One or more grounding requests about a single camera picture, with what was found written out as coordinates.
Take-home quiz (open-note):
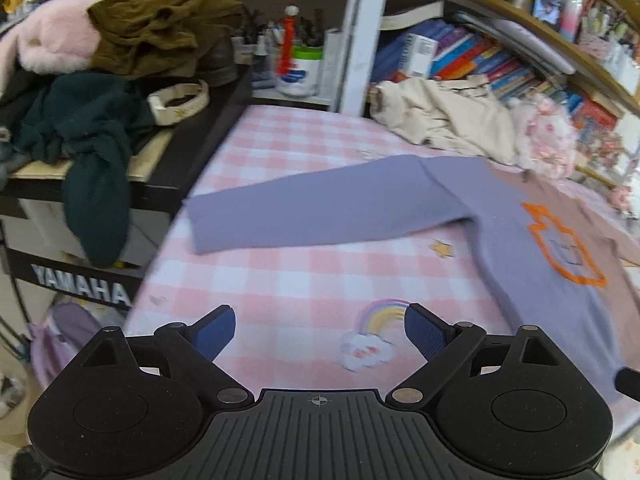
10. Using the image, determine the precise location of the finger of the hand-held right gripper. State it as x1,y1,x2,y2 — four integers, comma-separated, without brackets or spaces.
616,367,640,397

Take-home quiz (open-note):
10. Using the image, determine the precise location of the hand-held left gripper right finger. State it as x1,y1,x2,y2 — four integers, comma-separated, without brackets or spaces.
390,303,566,406

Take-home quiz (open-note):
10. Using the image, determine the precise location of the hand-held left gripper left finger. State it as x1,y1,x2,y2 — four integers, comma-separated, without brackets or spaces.
80,304,251,406

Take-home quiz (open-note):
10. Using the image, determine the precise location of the purple and brown sweater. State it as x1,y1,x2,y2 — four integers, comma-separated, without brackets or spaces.
182,154,640,406

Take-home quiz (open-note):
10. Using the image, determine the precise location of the pink checked desk mat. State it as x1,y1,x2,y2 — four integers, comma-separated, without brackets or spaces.
127,105,640,441

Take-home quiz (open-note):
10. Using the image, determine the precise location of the purple backpack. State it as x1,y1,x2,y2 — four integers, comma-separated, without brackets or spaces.
27,300,108,401

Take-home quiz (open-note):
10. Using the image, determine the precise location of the black keyboard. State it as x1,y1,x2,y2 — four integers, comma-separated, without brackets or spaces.
0,62,253,311

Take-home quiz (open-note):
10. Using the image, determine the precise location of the beige garment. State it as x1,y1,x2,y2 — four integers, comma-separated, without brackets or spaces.
367,74,526,166

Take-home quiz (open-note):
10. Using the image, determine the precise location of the cream band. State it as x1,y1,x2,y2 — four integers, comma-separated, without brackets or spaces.
146,79,211,126

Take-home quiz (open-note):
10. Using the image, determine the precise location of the white pink bunny plush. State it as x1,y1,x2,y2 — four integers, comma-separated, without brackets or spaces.
507,92,581,181

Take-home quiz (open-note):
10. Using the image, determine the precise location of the dark green garment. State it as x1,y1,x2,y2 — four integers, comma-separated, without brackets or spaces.
0,71,161,269

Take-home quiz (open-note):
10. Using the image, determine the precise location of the white jar blue label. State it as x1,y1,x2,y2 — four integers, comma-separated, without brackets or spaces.
276,45,323,98

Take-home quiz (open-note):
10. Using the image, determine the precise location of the white box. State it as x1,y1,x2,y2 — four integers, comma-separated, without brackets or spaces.
397,32,441,78

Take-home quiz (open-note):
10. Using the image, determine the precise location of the row of books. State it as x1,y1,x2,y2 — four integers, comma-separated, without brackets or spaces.
372,20,640,136

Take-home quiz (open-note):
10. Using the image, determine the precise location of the red tassel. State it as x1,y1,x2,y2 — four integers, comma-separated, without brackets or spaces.
277,5,301,81

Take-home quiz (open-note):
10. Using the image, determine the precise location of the white bookshelf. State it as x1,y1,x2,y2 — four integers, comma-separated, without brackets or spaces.
157,0,396,116

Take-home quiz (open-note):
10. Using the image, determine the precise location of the olive green garment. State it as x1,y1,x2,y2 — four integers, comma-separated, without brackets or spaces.
87,0,246,81

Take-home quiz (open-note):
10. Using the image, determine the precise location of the pink fluffy garment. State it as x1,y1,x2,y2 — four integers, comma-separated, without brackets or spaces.
0,0,103,91

